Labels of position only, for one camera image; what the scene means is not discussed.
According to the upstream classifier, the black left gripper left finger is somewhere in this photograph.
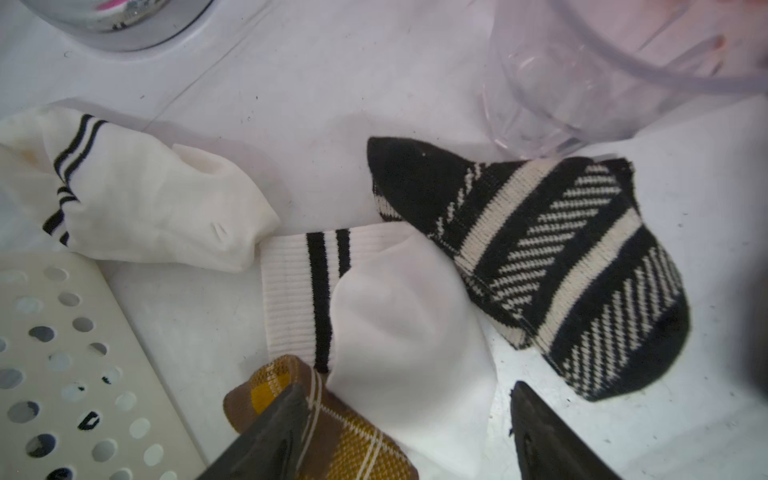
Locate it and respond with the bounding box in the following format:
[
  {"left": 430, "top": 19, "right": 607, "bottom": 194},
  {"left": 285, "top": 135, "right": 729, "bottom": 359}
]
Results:
[{"left": 198, "top": 384, "right": 309, "bottom": 480}]

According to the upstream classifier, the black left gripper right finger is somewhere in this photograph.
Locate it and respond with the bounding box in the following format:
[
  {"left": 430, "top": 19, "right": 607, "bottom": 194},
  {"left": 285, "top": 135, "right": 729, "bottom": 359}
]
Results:
[{"left": 510, "top": 381, "right": 618, "bottom": 480}]

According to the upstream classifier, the brown yellow plaid sock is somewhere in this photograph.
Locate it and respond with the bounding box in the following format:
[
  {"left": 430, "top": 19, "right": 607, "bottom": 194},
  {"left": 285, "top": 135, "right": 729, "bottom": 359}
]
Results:
[{"left": 223, "top": 355, "right": 419, "bottom": 479}]

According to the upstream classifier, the white sock black striped cuff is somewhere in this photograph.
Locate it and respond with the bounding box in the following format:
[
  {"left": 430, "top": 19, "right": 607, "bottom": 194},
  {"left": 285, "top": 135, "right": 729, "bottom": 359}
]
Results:
[{"left": 260, "top": 222, "right": 497, "bottom": 479}]

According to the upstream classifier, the white perforated plastic basket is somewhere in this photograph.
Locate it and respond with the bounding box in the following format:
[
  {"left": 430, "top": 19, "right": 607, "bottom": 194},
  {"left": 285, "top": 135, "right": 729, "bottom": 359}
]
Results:
[{"left": 1, "top": 252, "right": 205, "bottom": 479}]

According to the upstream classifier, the cream sock with black stripes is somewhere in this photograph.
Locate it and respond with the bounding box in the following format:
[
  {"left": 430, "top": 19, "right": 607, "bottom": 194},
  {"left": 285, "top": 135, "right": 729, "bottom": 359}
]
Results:
[{"left": 1, "top": 105, "right": 280, "bottom": 273}]

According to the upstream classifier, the clear plastic cup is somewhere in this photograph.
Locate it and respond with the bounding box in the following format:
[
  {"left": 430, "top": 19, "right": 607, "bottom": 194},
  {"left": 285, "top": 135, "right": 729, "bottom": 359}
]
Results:
[{"left": 482, "top": 1, "right": 767, "bottom": 159}]

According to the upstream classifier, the chrome glass holder stand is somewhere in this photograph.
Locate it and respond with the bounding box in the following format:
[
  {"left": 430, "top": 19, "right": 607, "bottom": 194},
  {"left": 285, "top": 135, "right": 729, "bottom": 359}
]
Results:
[{"left": 23, "top": 0, "right": 212, "bottom": 52}]

